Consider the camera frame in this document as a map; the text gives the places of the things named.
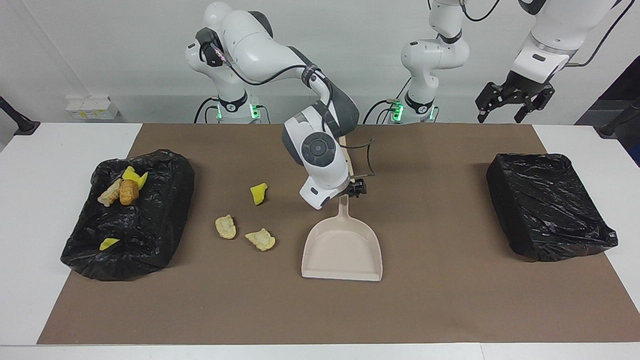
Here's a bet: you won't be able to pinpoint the white wall socket box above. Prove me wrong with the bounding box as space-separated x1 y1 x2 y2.
65 96 121 121

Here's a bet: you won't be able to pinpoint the black bag lined bin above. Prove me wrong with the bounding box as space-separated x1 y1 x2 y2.
60 149 196 282
486 153 619 262

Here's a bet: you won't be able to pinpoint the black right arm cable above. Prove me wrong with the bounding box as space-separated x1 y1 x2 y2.
197 30 377 179

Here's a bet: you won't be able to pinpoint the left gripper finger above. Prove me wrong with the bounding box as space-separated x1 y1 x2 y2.
514 95 545 125
475 83 503 125

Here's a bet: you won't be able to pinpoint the brown cracked foam nugget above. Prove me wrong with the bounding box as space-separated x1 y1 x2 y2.
119 180 140 206

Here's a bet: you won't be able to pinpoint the brown table mat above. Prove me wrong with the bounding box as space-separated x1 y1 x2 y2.
36 123 640 346

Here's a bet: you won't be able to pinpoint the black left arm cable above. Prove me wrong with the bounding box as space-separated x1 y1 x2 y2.
460 0 631 66

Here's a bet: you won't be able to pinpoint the pale crusty foam chunk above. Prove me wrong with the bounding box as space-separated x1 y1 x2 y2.
97 177 123 207
244 228 276 252

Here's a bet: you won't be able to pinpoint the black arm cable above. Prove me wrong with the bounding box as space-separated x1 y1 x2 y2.
460 0 631 66
197 30 377 179

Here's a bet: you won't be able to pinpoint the beige brush black bristles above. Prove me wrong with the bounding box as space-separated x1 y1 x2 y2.
340 136 357 182

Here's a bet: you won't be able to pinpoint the dark partition panel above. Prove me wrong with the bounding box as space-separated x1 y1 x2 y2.
574 55 640 168

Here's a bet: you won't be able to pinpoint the black base power cable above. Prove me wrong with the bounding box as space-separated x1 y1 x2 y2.
362 99 398 124
194 96 221 124

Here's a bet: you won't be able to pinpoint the notched yellow sponge piece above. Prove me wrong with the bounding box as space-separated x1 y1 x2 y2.
122 165 149 190

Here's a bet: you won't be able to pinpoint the beige plastic dustpan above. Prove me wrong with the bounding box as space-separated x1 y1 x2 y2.
301 195 384 282

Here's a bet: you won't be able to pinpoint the rounded pale foam chunk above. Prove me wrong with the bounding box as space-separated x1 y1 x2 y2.
215 214 237 240

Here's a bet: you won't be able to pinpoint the black stand base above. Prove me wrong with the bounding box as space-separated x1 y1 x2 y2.
599 97 640 138
0 95 41 137

